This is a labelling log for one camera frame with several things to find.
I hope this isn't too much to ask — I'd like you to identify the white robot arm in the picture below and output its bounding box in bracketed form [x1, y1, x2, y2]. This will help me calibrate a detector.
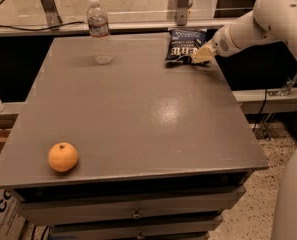
[191, 0, 297, 240]

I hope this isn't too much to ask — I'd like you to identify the orange fruit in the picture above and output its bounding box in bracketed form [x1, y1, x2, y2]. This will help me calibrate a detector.
[48, 142, 78, 172]

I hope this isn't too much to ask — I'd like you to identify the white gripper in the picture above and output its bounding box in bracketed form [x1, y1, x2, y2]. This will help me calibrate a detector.
[191, 25, 241, 64]

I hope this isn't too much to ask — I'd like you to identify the metal frame bracket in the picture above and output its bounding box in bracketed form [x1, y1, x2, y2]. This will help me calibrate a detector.
[176, 0, 189, 26]
[40, 0, 62, 26]

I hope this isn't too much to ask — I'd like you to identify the metal frame bracket left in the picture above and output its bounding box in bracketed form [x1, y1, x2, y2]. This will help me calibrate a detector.
[40, 0, 62, 26]

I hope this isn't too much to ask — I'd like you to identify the white cardboard box with logo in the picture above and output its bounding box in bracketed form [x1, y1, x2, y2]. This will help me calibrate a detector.
[0, 190, 25, 240]

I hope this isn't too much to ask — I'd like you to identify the clear plastic water bottle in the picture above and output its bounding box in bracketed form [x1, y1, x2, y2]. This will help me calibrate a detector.
[87, 0, 113, 65]

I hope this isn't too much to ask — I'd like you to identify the grey drawer cabinet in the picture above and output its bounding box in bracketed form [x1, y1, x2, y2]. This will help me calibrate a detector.
[0, 32, 270, 240]

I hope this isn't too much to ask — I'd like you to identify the top grey drawer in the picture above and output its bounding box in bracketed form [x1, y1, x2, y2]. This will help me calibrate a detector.
[18, 186, 246, 226]

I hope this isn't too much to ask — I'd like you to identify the metal frame bracket centre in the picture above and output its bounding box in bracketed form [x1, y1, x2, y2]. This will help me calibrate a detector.
[176, 0, 189, 26]

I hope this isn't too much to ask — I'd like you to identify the blue Kettle chip bag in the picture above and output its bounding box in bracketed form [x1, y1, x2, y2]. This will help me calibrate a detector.
[165, 29, 206, 64]

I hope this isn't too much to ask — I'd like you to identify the grey drawer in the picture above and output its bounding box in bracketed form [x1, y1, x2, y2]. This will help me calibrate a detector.
[18, 186, 246, 226]
[51, 214, 222, 240]

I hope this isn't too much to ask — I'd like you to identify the black hanging cable right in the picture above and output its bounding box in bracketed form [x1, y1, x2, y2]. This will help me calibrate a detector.
[252, 89, 269, 132]

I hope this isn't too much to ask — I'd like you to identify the black cable on ledge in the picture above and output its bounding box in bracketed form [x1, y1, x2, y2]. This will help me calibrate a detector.
[0, 20, 86, 32]

